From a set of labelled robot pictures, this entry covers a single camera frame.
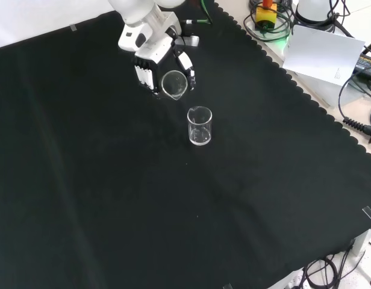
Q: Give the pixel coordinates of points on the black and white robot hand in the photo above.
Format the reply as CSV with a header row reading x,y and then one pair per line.
x,y
152,54

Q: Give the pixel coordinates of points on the small clear glass beaker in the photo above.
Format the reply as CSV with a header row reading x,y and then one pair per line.
x,y
174,85

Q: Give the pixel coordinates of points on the yellow emergency stop button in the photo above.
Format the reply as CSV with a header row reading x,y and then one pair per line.
x,y
266,15

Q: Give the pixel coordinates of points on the black table cloth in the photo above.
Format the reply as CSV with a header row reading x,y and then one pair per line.
x,y
161,180

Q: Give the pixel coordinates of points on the white lamp base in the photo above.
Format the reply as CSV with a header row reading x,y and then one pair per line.
x,y
313,10

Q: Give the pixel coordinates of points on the pale white board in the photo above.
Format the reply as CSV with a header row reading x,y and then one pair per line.
x,y
322,61

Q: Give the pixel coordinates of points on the black power adapter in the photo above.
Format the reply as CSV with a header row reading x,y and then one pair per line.
x,y
367,64

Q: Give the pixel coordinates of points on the grey table leg bracket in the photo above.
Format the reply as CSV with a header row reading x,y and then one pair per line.
x,y
361,244

